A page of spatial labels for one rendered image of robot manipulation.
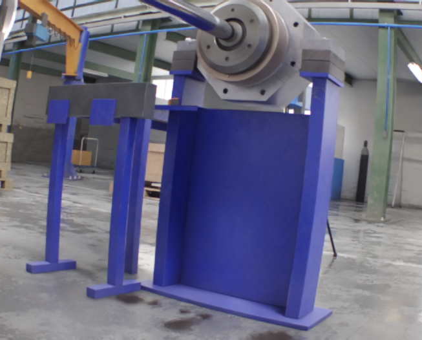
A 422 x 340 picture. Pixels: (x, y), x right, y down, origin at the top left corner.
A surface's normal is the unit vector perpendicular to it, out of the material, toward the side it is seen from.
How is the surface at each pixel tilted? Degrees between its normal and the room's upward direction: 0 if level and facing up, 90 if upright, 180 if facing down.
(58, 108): 90
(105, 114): 90
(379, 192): 90
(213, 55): 90
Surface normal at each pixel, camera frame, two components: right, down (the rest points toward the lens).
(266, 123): -0.50, -0.04
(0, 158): 0.89, 0.11
